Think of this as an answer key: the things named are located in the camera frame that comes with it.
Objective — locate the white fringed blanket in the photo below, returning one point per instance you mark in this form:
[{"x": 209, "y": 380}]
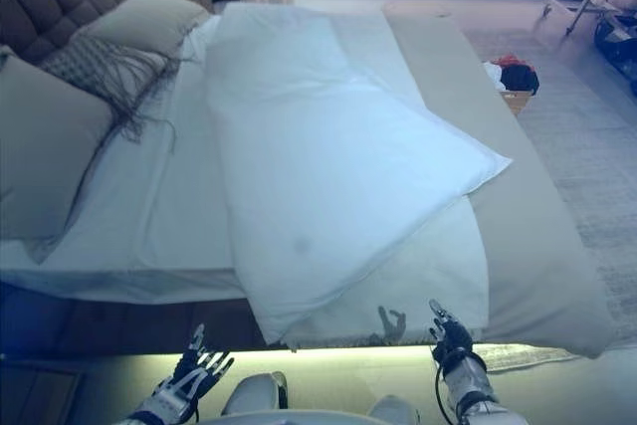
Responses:
[{"x": 438, "y": 266}]

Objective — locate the white robot leg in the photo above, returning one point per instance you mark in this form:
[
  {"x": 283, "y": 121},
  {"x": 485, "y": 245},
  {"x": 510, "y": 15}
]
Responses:
[
  {"x": 254, "y": 395},
  {"x": 395, "y": 410}
]

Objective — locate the white bed sheet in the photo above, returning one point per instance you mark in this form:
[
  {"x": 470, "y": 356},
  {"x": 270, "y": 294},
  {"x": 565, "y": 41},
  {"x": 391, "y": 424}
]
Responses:
[{"x": 164, "y": 226}]

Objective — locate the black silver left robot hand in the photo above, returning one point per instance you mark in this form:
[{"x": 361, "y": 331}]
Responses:
[{"x": 199, "y": 370}]

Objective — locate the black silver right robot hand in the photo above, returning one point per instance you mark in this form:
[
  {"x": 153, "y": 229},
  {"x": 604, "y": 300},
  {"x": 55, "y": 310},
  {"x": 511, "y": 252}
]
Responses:
[{"x": 453, "y": 343}]

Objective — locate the black garment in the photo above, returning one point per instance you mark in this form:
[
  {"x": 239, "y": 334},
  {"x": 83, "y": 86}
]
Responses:
[{"x": 520, "y": 79}]

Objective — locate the beige bed runner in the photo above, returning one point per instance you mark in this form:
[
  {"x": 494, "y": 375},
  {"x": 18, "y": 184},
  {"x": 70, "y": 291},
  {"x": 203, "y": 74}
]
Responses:
[{"x": 527, "y": 256}]

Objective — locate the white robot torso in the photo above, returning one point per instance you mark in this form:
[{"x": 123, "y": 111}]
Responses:
[{"x": 308, "y": 420}]

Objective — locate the woven fringed cushion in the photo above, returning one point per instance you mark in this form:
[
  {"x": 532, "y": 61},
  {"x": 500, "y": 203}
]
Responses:
[{"x": 99, "y": 66}]

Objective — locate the white right robot leg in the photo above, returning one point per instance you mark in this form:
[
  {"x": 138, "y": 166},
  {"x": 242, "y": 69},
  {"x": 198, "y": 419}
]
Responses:
[{"x": 395, "y": 410}]

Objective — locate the dark bed frame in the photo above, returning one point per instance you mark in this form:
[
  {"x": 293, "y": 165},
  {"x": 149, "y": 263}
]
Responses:
[{"x": 149, "y": 325}]

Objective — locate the grey area rug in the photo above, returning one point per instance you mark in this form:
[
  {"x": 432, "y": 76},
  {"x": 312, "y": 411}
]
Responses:
[{"x": 587, "y": 156}]

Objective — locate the large beige pillow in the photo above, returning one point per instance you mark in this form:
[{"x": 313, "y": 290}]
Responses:
[
  {"x": 149, "y": 17},
  {"x": 45, "y": 156}
]

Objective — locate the red garment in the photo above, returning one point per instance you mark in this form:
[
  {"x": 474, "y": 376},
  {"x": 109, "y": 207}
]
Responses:
[{"x": 507, "y": 59}]

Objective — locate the white garment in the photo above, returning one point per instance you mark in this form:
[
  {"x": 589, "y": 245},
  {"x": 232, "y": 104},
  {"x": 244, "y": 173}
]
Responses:
[{"x": 492, "y": 74}]

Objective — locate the white duvet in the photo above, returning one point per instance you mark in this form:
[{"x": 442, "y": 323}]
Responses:
[{"x": 323, "y": 171}]

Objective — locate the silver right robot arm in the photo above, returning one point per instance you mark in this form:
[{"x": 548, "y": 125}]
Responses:
[{"x": 468, "y": 385}]

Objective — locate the light wooden cabinet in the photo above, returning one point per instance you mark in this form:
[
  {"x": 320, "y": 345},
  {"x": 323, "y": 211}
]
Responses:
[{"x": 35, "y": 395}]

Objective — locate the white left robot leg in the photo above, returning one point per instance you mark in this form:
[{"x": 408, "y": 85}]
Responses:
[{"x": 254, "y": 395}]

